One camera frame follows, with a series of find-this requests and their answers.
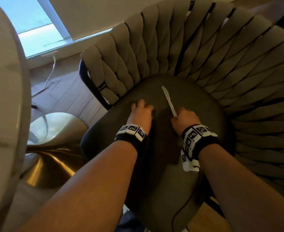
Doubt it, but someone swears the person's right hand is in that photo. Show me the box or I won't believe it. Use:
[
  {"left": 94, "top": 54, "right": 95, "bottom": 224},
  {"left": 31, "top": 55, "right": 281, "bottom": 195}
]
[{"left": 170, "top": 107, "right": 202, "bottom": 136}]

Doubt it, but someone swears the person's left hand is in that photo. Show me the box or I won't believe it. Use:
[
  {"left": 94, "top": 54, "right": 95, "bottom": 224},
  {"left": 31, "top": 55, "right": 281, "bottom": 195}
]
[{"left": 126, "top": 99, "right": 155, "bottom": 134}]

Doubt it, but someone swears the grey woven armchair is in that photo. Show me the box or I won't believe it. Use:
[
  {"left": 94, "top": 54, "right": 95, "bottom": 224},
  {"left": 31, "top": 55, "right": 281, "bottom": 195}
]
[{"left": 79, "top": 0, "right": 284, "bottom": 232}]

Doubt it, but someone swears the white plastic knife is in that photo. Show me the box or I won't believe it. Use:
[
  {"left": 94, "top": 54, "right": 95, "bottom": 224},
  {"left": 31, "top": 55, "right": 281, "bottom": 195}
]
[{"left": 161, "top": 85, "right": 178, "bottom": 118}]

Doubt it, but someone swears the person's right forearm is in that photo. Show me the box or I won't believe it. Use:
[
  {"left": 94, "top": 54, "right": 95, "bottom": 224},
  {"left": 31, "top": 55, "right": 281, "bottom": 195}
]
[{"left": 198, "top": 143, "right": 284, "bottom": 232}]

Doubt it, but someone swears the person's left forearm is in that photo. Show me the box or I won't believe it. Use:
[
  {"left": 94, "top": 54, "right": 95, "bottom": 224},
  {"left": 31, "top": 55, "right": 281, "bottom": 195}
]
[{"left": 16, "top": 140, "right": 139, "bottom": 232}]

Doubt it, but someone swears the black right marker wristband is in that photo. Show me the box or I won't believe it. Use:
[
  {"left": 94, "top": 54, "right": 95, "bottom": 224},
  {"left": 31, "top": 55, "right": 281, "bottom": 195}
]
[{"left": 181, "top": 124, "right": 221, "bottom": 160}]

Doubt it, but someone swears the grey trouser leg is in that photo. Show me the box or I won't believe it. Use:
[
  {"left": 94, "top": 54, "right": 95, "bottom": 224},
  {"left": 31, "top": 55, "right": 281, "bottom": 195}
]
[{"left": 115, "top": 210, "right": 145, "bottom": 232}]

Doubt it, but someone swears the large beige roller blind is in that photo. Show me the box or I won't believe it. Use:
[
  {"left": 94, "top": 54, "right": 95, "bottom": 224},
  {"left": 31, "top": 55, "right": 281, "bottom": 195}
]
[{"left": 46, "top": 0, "right": 193, "bottom": 41}]

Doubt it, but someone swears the white marble table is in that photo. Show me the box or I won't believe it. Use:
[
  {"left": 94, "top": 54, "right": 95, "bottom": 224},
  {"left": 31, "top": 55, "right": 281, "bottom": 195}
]
[{"left": 0, "top": 0, "right": 89, "bottom": 232}]

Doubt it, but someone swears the window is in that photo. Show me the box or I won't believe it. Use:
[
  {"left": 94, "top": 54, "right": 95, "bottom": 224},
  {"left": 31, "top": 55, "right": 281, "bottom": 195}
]
[{"left": 0, "top": 0, "right": 113, "bottom": 58}]

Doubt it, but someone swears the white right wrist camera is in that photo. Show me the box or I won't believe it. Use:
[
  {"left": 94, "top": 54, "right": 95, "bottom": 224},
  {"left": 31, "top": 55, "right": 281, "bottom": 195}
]
[{"left": 180, "top": 150, "right": 201, "bottom": 173}]

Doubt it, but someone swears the black camera cable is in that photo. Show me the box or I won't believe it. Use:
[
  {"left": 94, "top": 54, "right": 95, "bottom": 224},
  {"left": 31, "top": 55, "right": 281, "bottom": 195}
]
[{"left": 171, "top": 165, "right": 202, "bottom": 232}]

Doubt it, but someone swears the white floor cable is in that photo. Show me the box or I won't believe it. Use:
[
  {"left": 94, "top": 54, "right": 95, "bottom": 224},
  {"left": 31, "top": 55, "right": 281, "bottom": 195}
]
[{"left": 31, "top": 56, "right": 57, "bottom": 97}]

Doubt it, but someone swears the gold table pedestal base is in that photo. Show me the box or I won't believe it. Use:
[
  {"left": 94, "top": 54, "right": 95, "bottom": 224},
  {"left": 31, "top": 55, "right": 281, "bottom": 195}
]
[{"left": 23, "top": 112, "right": 89, "bottom": 190}]

